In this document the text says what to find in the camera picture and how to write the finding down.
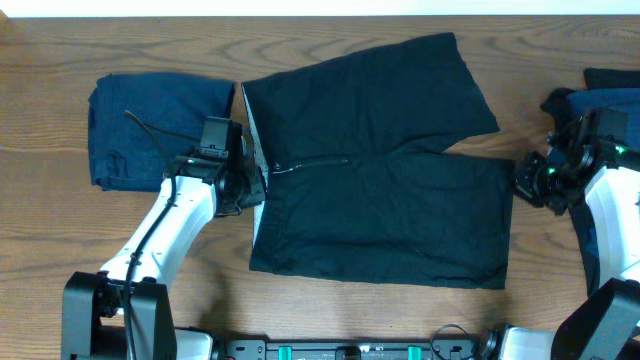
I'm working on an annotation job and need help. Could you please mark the black shorts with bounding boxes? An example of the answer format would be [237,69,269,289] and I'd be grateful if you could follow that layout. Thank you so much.
[243,33,514,290]

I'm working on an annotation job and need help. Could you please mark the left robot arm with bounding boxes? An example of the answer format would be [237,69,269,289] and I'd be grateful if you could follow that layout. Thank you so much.
[61,117,266,359]

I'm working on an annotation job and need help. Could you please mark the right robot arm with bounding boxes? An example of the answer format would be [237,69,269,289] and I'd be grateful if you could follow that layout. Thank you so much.
[479,108,639,360]

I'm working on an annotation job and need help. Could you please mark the dark clothes pile right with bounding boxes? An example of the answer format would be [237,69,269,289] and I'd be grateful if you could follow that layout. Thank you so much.
[533,68,639,294]

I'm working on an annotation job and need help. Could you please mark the folded navy blue garment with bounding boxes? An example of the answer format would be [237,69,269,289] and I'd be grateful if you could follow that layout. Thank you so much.
[88,72,235,192]

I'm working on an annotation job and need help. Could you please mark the left black camera cable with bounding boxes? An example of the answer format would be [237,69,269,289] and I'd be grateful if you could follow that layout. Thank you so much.
[121,109,201,360]

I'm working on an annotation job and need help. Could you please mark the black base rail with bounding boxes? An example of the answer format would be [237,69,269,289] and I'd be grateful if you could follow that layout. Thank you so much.
[169,327,551,360]

